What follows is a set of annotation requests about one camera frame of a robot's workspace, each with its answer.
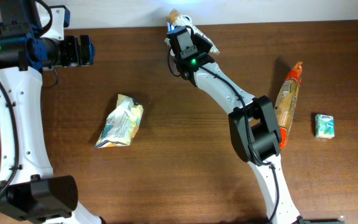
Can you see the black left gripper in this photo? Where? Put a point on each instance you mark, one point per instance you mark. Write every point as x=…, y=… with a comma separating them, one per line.
x=75, y=57

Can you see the cream snack bag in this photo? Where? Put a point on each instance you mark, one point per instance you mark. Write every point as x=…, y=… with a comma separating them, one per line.
x=122, y=123

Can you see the white tube gold cap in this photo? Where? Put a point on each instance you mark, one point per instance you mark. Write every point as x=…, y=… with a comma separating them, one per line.
x=175, y=18

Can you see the orange spaghetti packet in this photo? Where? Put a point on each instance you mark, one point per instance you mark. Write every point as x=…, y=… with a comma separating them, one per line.
x=286, y=101

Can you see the green tissue pack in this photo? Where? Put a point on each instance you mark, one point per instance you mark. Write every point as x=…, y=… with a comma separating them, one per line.
x=324, y=126

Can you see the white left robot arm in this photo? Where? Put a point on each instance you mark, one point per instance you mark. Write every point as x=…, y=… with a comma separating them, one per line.
x=32, y=40

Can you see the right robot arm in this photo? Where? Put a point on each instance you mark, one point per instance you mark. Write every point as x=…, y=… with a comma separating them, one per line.
x=254, y=130

